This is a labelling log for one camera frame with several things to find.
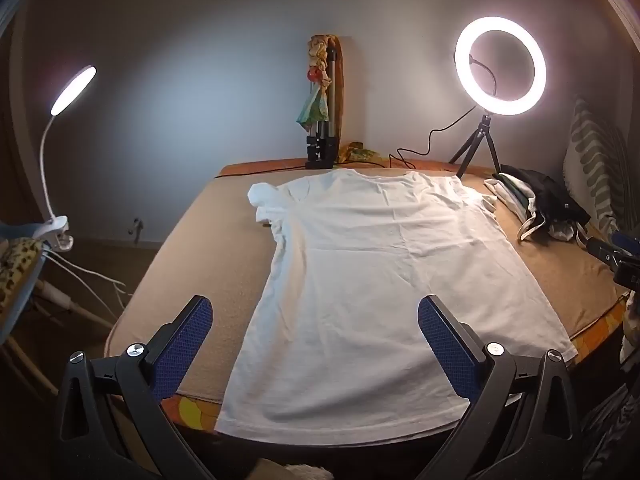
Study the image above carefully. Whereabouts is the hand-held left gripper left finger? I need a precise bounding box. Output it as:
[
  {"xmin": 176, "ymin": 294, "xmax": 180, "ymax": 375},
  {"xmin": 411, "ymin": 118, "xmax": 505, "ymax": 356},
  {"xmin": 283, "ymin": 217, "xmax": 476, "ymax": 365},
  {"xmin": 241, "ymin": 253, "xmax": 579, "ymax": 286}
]
[{"xmin": 52, "ymin": 295, "xmax": 216, "ymax": 480}]

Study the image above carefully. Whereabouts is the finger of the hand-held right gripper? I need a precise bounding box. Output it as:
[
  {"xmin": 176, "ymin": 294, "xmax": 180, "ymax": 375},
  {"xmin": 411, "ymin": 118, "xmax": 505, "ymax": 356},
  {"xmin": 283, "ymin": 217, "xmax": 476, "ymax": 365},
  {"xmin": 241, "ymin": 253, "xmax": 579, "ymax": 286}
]
[{"xmin": 586, "ymin": 236, "xmax": 623, "ymax": 273}]

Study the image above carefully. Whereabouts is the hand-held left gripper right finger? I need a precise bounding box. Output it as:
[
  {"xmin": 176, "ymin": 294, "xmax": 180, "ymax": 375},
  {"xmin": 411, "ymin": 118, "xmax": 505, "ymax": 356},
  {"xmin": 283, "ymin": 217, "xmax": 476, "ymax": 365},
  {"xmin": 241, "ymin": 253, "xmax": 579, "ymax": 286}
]
[{"xmin": 417, "ymin": 295, "xmax": 583, "ymax": 480}]

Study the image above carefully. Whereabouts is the white t-shirt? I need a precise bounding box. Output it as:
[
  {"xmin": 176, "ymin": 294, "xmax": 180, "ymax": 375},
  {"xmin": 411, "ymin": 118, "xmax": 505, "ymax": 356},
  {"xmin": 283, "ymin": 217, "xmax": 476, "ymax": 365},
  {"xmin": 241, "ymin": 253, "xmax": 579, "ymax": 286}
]
[{"xmin": 215, "ymin": 170, "xmax": 580, "ymax": 448}]

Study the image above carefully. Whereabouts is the crumpled white garment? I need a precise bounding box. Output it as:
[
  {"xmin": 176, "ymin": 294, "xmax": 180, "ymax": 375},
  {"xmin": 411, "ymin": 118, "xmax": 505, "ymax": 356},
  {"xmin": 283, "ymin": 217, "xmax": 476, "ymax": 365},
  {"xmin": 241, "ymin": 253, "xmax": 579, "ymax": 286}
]
[{"xmin": 549, "ymin": 220, "xmax": 603, "ymax": 250}]

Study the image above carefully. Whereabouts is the black garment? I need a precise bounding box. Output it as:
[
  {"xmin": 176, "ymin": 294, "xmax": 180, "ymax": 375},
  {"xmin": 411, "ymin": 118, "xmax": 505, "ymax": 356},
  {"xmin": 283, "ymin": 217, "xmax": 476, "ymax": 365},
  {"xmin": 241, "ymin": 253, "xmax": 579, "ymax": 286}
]
[{"xmin": 500, "ymin": 165, "xmax": 592, "ymax": 228}]

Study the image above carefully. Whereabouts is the brown blanket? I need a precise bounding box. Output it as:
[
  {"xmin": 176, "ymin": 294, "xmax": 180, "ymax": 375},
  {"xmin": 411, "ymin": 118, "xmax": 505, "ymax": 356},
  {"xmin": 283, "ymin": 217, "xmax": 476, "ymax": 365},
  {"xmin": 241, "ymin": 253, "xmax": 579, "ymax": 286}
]
[{"xmin": 104, "ymin": 162, "xmax": 628, "ymax": 403}]

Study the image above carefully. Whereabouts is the patterned grey pillow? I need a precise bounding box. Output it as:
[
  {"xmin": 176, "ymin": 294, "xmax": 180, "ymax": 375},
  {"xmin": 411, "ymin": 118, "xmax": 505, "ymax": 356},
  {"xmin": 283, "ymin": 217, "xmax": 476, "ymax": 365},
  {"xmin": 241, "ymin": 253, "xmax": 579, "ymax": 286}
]
[{"xmin": 562, "ymin": 97, "xmax": 626, "ymax": 241}]

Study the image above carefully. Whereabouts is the blue chair with wooden legs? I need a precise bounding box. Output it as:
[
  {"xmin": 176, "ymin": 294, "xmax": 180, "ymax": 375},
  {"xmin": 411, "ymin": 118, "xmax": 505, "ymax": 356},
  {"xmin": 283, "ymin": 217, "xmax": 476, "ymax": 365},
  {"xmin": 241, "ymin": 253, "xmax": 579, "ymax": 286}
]
[{"xmin": 0, "ymin": 220, "xmax": 116, "ymax": 398}]

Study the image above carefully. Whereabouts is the person's striped grey clothing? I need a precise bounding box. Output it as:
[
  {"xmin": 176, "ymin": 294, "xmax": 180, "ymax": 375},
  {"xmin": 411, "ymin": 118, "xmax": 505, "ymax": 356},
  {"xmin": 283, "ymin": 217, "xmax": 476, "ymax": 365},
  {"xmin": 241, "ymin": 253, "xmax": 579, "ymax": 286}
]
[{"xmin": 580, "ymin": 290, "xmax": 640, "ymax": 480}]

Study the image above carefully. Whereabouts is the leopard print cloth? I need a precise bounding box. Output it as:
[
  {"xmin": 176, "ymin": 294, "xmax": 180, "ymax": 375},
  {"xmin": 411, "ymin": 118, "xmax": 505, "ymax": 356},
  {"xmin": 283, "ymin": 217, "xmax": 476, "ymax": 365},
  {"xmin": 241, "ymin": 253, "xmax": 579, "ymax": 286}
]
[{"xmin": 0, "ymin": 239, "xmax": 45, "ymax": 322}]

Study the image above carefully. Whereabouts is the yellow green patterned cloth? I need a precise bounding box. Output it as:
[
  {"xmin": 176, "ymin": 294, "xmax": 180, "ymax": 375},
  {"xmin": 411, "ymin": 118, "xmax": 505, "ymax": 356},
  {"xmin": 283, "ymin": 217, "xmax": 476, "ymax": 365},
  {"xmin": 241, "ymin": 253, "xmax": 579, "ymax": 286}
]
[{"xmin": 337, "ymin": 142, "xmax": 388, "ymax": 165}]

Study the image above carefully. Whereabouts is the wooden board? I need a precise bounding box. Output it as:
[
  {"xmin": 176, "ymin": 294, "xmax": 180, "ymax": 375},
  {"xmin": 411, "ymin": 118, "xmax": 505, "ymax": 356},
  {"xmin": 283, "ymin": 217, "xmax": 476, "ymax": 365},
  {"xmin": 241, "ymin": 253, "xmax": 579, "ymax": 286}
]
[{"xmin": 310, "ymin": 34, "xmax": 347, "ymax": 161}]

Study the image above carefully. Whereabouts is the white clip desk lamp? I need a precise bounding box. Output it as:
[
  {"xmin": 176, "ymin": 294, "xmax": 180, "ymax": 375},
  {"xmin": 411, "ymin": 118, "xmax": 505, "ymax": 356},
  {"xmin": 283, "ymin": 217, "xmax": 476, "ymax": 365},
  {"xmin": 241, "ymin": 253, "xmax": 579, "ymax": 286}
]
[{"xmin": 40, "ymin": 65, "xmax": 97, "ymax": 252}]

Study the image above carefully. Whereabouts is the colourful scarf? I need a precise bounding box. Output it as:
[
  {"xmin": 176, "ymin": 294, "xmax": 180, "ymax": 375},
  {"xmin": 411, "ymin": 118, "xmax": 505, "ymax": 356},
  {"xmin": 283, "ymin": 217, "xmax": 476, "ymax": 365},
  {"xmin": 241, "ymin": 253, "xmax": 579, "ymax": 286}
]
[{"xmin": 295, "ymin": 34, "xmax": 335, "ymax": 126}]

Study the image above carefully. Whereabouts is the white lamp cable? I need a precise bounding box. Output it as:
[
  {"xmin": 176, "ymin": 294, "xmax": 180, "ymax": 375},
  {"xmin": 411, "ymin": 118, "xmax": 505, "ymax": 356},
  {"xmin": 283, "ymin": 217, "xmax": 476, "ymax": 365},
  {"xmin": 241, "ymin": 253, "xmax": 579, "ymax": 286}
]
[{"xmin": 46, "ymin": 249, "xmax": 135, "ymax": 312}]

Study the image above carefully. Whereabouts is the black ring light tripod stand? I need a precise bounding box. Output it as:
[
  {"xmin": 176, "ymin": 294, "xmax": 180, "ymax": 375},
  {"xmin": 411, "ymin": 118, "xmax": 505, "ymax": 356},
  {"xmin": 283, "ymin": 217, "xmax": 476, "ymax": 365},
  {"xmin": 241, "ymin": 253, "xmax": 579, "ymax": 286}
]
[{"xmin": 448, "ymin": 114, "xmax": 502, "ymax": 178}]

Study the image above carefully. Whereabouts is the black ring light cable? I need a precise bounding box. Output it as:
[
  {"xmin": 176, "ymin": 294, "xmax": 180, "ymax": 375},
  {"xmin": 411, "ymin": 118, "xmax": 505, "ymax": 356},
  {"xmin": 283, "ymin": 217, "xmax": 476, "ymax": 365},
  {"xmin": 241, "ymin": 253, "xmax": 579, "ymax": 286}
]
[{"xmin": 387, "ymin": 55, "xmax": 497, "ymax": 169}]

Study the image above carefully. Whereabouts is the folded silver camera tripod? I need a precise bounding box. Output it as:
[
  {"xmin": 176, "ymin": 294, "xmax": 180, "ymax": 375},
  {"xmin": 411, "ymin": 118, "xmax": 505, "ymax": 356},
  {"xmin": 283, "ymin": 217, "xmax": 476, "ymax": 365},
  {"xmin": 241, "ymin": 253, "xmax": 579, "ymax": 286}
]
[{"xmin": 305, "ymin": 42, "xmax": 340, "ymax": 170}]

